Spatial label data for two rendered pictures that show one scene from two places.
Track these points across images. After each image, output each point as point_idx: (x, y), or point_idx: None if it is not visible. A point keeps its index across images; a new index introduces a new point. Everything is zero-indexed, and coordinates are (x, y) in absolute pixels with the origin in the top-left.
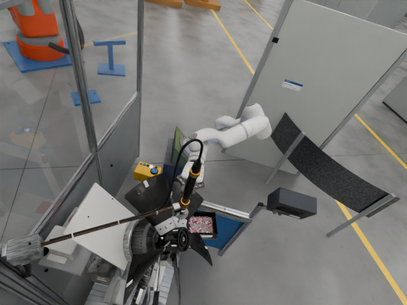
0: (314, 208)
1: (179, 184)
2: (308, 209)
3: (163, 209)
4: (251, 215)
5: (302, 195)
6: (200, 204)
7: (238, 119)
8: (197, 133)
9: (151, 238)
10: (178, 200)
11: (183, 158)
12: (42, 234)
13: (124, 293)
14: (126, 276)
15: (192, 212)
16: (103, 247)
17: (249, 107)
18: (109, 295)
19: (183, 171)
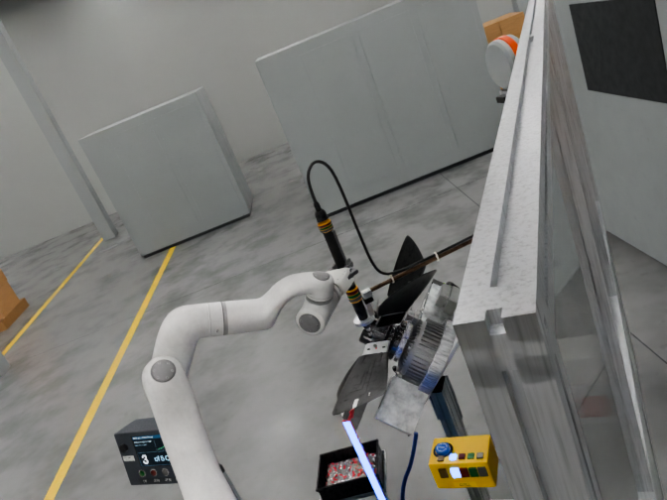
0: (134, 422)
1: (374, 395)
2: (145, 419)
3: (382, 282)
4: (239, 498)
5: (139, 429)
6: (337, 398)
7: (194, 437)
8: (312, 275)
9: (414, 326)
10: (375, 373)
11: None
12: None
13: (420, 251)
14: (445, 316)
15: (352, 370)
16: None
17: (173, 359)
18: (454, 290)
19: (345, 271)
